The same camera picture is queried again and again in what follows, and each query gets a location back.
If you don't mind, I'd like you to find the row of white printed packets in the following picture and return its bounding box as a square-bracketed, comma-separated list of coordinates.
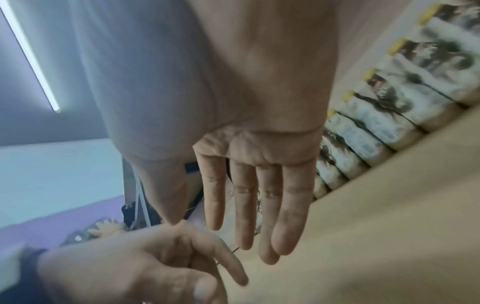
[313, 3, 480, 200]

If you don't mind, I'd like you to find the person's right hand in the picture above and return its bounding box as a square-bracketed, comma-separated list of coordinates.
[69, 0, 339, 265]

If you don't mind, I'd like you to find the white ceiling light strip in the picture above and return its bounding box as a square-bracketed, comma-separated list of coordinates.
[0, 0, 61, 113]

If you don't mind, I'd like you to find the person's left hand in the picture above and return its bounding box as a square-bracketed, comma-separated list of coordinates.
[37, 220, 250, 304]

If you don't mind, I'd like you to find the wooden shelf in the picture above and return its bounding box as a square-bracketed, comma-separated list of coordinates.
[221, 0, 480, 304]

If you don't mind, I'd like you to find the white metal stand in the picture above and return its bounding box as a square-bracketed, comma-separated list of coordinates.
[132, 166, 154, 229]

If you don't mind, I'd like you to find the yellow flower-shaped toy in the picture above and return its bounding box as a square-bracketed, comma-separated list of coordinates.
[87, 218, 129, 239]

